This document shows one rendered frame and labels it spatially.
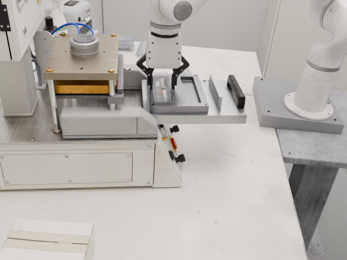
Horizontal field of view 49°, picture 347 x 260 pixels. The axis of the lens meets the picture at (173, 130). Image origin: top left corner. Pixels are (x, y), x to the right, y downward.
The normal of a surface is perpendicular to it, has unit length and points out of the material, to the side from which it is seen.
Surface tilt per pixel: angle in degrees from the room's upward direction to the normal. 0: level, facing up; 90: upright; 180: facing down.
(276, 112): 3
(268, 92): 3
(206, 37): 90
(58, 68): 0
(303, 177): 90
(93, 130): 90
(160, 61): 96
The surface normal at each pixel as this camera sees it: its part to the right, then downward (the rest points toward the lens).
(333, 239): 0.06, -0.83
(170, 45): 0.18, 0.57
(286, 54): -0.08, 0.55
